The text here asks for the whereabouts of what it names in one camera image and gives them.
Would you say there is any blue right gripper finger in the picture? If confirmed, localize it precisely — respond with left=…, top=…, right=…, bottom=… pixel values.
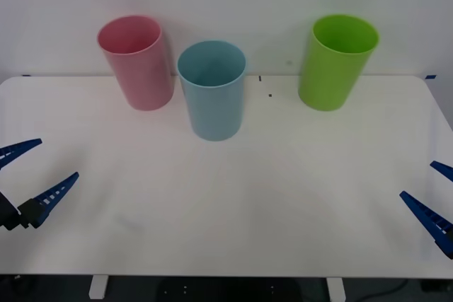
left=398, top=190, right=453, bottom=260
left=430, top=161, right=453, bottom=180

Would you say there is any pink plastic bin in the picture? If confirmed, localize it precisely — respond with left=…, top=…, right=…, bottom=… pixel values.
left=96, top=14, right=175, bottom=112

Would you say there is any pale blue plastic bin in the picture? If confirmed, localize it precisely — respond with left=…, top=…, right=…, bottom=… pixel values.
left=176, top=40, right=247, bottom=142

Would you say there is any green plastic bin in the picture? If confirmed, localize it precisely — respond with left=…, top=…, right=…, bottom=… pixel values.
left=297, top=13, right=381, bottom=112

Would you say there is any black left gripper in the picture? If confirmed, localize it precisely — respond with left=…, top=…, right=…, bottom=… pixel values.
left=0, top=138, right=80, bottom=232

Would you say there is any white table leg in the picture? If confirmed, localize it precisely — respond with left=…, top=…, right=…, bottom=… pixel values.
left=326, top=277, right=346, bottom=302
left=88, top=275, right=108, bottom=299

